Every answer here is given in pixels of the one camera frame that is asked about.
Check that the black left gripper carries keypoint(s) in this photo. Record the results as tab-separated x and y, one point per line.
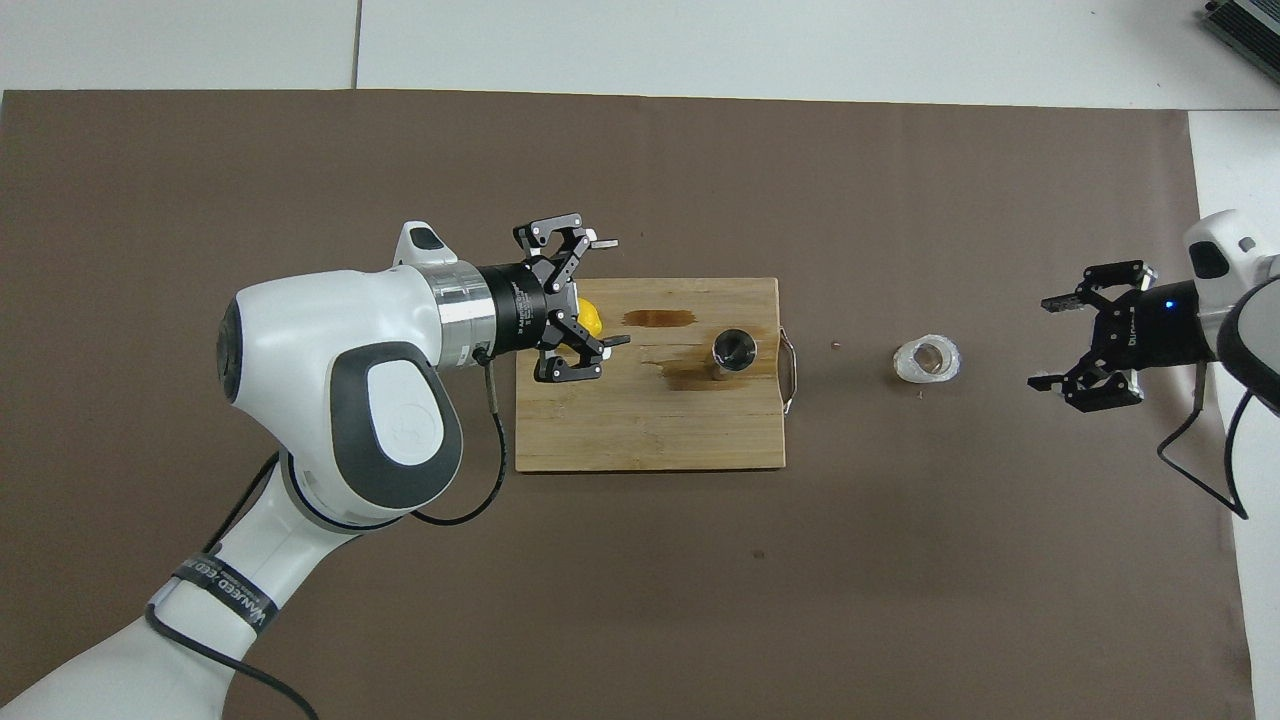
520	305

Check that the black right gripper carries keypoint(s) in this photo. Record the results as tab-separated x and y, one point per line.
1160	325

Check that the steel double jigger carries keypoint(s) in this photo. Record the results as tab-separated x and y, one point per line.
735	348

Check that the small clear faceted glass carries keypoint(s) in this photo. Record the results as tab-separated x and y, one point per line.
905	362

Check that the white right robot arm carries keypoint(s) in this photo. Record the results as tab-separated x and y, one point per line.
1255	340

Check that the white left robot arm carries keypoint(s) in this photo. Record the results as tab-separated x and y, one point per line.
300	330

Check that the yellow lemon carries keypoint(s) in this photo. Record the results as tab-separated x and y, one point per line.
592	318

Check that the grey ribbed metal device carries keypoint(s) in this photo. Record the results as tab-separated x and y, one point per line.
1250	20

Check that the brown paper table mat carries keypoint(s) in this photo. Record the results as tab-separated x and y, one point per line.
800	600

